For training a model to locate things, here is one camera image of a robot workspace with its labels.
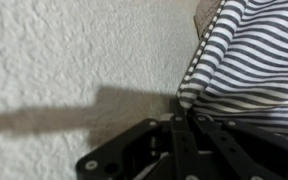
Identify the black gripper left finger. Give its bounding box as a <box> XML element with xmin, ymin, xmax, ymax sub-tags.
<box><xmin>75</xmin><ymin>98</ymin><xmax>198</xmax><ymax>180</ymax></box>

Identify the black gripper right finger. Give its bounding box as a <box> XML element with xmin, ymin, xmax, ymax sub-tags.
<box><xmin>183</xmin><ymin>111</ymin><xmax>288</xmax><ymax>180</ymax></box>

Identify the grey white striped garment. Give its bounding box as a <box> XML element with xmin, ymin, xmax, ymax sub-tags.
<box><xmin>176</xmin><ymin>0</ymin><xmax>288</xmax><ymax>138</ymax></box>

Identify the beige quilted blanket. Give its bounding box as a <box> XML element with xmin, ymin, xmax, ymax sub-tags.
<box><xmin>193</xmin><ymin>0</ymin><xmax>223</xmax><ymax>38</ymax></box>

